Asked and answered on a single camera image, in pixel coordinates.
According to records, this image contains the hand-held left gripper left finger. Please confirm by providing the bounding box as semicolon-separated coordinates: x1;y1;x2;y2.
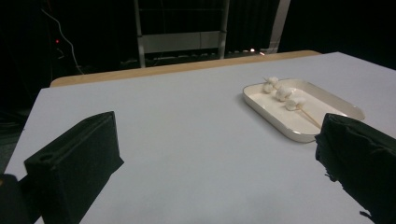
23;110;125;224

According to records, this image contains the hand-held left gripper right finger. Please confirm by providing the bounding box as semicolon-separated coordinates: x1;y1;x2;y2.
315;112;396;224

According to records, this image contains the thin wooden skewer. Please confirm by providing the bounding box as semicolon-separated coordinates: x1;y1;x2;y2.
262;77;322;129

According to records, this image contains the white rectangular tray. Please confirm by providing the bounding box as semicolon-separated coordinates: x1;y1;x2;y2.
242;77;366;144

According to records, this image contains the white table cover sheet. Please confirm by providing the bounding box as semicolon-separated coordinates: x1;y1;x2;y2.
4;51;396;224

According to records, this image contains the white metal stand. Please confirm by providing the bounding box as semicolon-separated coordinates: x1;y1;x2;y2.
134;0;232;68

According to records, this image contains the white cable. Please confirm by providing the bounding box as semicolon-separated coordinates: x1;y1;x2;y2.
40;7;86;76

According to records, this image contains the white metal post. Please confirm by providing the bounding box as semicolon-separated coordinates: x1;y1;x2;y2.
268;0;292;54

